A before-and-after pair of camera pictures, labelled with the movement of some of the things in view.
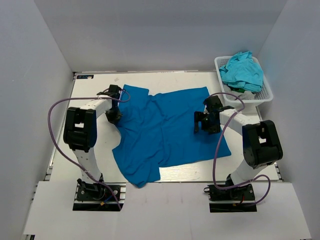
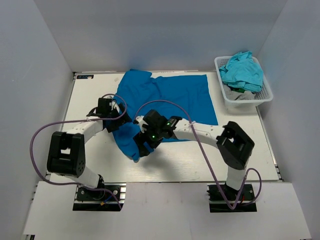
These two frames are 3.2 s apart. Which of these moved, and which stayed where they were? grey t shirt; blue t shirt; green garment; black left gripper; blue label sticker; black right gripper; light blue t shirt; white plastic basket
Moved: blue t shirt; black right gripper; black left gripper
Stayed: blue label sticker; white plastic basket; green garment; light blue t shirt; grey t shirt
